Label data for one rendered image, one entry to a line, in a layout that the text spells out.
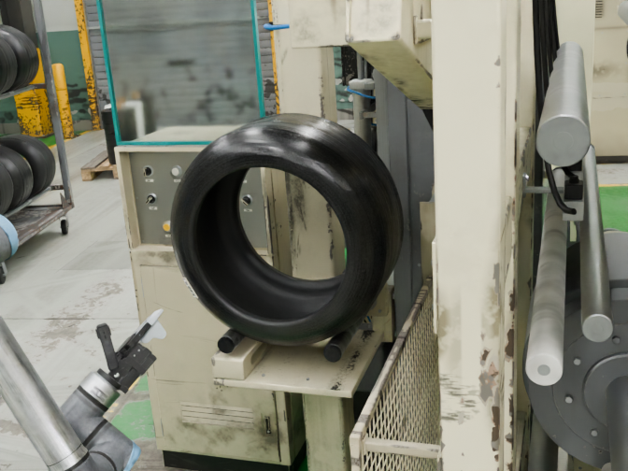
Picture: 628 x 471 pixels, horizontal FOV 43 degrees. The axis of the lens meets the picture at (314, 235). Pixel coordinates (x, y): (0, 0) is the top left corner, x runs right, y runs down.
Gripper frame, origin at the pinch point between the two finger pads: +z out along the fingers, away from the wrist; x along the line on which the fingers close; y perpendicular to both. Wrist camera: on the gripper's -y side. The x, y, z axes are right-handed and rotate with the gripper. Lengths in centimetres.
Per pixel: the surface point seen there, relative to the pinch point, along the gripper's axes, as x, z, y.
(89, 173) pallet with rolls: -638, 109, -83
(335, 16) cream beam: 70, 54, -18
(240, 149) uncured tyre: 23.3, 38.2, -12.4
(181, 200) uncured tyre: 9.5, 22.9, -14.0
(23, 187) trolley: -392, 35, -90
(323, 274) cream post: -16, 40, 30
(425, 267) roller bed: 9, 53, 45
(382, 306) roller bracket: -6, 42, 47
